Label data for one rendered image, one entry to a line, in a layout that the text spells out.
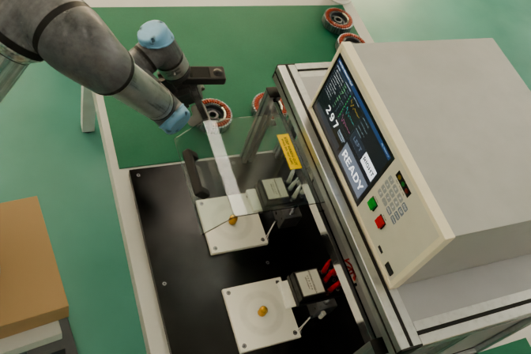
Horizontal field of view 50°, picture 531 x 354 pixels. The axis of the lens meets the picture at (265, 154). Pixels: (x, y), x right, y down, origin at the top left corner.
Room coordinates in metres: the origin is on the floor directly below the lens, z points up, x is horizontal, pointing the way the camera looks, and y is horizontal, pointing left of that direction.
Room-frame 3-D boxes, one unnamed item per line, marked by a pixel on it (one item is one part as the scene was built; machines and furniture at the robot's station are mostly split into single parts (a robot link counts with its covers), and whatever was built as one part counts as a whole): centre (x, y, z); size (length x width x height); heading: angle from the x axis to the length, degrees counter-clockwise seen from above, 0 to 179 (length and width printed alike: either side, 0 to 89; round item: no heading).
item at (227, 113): (1.06, 0.18, 0.77); 0.11 x 0.11 x 0.04
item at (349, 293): (0.72, -0.15, 1.03); 0.62 x 0.01 x 0.03; 38
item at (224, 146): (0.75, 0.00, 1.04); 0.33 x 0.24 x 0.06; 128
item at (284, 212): (0.85, -0.11, 0.80); 0.08 x 0.05 x 0.06; 38
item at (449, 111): (0.85, -0.33, 1.22); 0.44 x 0.39 x 0.20; 38
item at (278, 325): (0.57, -0.15, 0.78); 0.15 x 0.15 x 0.01; 38
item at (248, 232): (0.76, 0.01, 0.78); 0.15 x 0.15 x 0.01; 38
